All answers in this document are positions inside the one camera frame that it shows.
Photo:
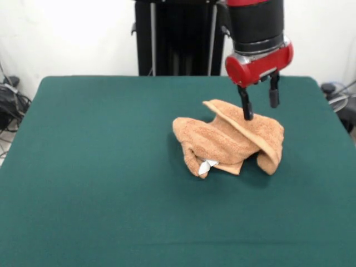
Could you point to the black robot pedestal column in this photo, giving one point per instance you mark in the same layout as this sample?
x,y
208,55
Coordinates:
x,y
180,41

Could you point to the black equipment stand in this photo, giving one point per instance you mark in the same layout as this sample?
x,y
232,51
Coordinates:
x,y
350,116

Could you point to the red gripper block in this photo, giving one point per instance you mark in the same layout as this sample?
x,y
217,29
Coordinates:
x,y
258,68

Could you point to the dark green table cloth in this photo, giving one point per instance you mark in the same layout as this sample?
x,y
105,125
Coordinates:
x,y
111,194

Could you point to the tan terry towel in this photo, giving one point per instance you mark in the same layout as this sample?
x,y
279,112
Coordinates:
x,y
222,139

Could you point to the grey pedestal leg foot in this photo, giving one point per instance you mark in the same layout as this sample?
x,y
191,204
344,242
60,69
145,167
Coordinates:
x,y
329,88
11,81

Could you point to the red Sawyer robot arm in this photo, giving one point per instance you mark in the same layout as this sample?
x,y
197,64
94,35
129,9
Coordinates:
x,y
256,22

